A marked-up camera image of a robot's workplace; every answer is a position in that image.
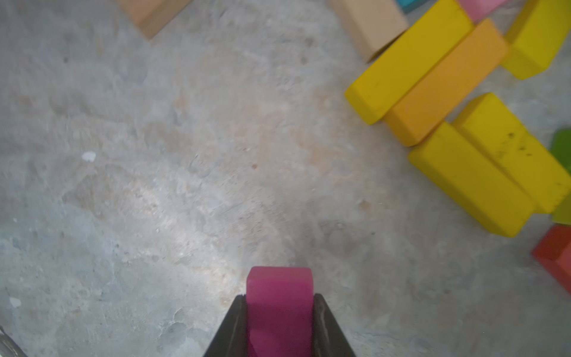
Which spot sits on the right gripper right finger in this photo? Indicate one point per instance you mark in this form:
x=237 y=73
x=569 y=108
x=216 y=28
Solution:
x=328 y=339

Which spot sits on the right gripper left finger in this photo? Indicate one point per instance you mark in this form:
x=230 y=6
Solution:
x=231 y=338

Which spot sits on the magenta block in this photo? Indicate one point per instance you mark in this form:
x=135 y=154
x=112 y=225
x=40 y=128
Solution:
x=280 y=304

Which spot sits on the natural wood block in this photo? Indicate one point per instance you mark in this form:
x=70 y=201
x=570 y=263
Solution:
x=151 y=16
x=372 y=24

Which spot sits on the lower flat yellow block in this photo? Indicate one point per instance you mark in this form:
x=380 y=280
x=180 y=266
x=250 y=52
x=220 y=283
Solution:
x=467 y=176

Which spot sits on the flat yellow block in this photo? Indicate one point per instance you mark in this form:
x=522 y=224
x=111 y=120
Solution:
x=488 y=124
x=467 y=176

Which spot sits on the red block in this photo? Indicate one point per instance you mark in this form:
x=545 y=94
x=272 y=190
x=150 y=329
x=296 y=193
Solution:
x=553 y=253

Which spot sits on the amber orange block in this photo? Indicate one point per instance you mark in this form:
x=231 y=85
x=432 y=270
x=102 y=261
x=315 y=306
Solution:
x=451 y=80

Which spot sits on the upright yellow block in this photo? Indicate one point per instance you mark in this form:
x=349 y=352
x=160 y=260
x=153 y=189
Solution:
x=408 y=60

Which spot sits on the tilted yellow block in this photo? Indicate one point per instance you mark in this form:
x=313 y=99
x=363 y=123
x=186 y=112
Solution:
x=562 y=214

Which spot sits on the upper flat yellow block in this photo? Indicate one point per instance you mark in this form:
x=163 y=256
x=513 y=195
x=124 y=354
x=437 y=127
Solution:
x=488 y=124

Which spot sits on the green block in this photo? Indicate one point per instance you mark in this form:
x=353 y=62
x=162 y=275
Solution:
x=561 y=148

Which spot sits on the teal block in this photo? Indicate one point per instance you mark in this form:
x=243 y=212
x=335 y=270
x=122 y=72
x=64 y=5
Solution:
x=409 y=5

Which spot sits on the pink block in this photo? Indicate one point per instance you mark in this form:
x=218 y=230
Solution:
x=477 y=10

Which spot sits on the small yellow block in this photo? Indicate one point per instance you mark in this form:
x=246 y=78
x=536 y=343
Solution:
x=536 y=37

